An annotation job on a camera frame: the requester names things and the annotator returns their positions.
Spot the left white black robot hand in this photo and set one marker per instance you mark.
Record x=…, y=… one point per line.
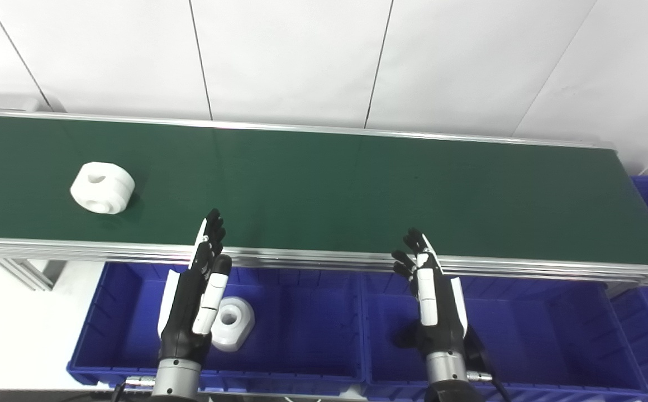
x=181, y=312

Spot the white round plastic part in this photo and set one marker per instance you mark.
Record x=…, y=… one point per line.
x=103, y=187
x=237, y=321

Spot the green conveyor belt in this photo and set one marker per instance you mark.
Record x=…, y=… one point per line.
x=313, y=258
x=329, y=190

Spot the aluminium conveyor leg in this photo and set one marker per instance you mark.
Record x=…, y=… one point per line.
x=25, y=272

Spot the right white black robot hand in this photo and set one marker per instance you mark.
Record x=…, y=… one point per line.
x=441, y=318

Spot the grey conveyor end cap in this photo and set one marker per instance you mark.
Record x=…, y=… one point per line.
x=0, y=101

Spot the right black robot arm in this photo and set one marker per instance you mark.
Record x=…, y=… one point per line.
x=447, y=374

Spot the black disc part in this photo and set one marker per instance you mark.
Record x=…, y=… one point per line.
x=477, y=346

